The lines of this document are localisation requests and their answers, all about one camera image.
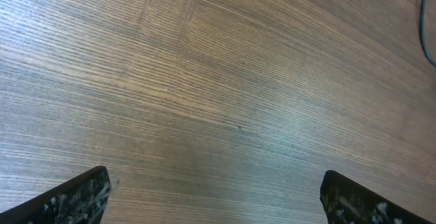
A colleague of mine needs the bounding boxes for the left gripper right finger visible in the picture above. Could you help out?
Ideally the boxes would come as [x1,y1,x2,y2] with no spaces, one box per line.
[320,170,431,224]

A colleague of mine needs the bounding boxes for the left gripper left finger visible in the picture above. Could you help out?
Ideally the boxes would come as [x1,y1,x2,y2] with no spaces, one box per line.
[1,165,112,224]

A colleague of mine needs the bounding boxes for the thick black USB cable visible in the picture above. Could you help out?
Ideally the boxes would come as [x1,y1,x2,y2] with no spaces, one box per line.
[418,0,436,68]

